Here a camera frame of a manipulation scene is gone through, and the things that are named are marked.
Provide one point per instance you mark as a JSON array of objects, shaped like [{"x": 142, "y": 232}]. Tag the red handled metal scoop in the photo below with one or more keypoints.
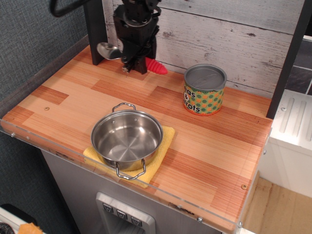
[{"x": 111, "y": 52}]

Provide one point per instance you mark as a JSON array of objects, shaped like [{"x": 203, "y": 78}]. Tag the silver dispenser panel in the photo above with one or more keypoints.
[{"x": 120, "y": 218}]

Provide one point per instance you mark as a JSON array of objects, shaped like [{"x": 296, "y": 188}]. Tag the yellow cloth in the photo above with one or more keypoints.
[{"x": 93, "y": 159}]

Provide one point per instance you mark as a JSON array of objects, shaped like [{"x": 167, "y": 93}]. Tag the white toy sink unit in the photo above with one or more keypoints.
[{"x": 287, "y": 156}]

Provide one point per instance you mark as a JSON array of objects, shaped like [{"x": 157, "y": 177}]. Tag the dark grey right post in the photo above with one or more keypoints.
[{"x": 299, "y": 33}]

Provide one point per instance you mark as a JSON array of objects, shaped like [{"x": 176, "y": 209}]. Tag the stainless steel pot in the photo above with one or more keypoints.
[{"x": 127, "y": 140}]

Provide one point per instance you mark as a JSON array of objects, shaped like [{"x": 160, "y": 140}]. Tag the clear acrylic edge guard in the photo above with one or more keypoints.
[{"x": 209, "y": 218}]

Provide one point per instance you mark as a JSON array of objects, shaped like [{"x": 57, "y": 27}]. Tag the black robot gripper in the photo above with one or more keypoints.
[{"x": 138, "y": 43}]

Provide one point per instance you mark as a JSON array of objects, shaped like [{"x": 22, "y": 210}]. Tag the black and orange object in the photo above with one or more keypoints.
[{"x": 15, "y": 221}]

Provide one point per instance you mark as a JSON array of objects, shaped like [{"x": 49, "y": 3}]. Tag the grey toy fridge front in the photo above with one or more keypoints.
[{"x": 79, "y": 187}]

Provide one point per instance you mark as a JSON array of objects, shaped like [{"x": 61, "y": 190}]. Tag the peas and carrots can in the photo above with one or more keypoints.
[{"x": 204, "y": 89}]

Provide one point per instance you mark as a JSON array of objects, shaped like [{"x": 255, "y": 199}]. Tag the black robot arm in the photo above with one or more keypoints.
[{"x": 136, "y": 24}]

